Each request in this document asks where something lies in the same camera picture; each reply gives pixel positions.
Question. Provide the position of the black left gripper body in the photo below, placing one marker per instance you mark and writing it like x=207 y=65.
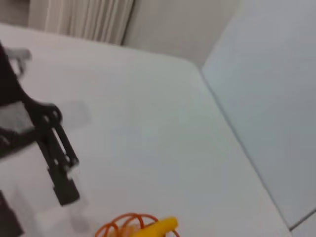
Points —
x=14 y=98

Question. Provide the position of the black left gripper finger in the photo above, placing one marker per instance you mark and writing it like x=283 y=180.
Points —
x=61 y=177
x=8 y=219

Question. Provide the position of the yellow banana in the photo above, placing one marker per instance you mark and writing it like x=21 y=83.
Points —
x=160 y=227

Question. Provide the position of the beige pleated curtain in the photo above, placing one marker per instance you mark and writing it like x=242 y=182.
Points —
x=86 y=19

